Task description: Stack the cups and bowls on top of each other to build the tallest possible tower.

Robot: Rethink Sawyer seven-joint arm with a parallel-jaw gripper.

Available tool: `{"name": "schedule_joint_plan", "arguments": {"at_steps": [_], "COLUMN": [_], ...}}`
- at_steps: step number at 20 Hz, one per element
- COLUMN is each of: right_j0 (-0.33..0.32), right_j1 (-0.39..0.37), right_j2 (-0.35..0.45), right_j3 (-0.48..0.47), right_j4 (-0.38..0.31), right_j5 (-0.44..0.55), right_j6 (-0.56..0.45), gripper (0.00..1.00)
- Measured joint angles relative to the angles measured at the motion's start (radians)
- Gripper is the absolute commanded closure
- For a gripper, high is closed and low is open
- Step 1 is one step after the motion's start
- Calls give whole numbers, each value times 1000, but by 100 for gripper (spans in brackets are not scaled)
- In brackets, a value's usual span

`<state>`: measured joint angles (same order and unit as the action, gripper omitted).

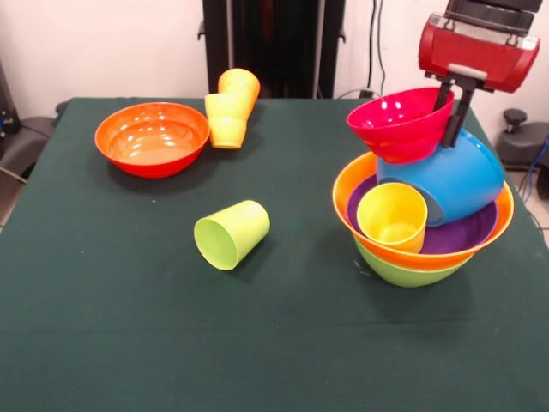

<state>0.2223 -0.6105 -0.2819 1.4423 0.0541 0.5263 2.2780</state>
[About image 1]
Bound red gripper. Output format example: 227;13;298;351
418;12;541;149

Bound small pink bowl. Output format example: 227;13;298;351
346;87;455;165

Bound blue bowl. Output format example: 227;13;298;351
376;127;506;227

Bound yellow cup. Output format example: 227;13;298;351
356;182;429;254
204;92;255;128

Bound purple bowl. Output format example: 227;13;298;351
346;173;499;255

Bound large orange bowl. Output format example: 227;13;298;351
332;150;515;272

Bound red bowl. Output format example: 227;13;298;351
94;101;212;179

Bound green bowl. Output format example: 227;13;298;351
353;238;468;288

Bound orange cup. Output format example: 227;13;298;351
217;68;262;108

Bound yellow-orange cup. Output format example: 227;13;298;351
208;118;249;150

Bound green cup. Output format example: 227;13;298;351
193;199;271;272

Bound dark green tablecloth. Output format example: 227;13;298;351
0;97;549;412

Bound black equipment box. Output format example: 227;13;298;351
0;59;21;145

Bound blue cable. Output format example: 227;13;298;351
520;132;549;203

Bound black hanging cables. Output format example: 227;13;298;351
367;0;387;98

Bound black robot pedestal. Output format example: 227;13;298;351
197;0;347;100

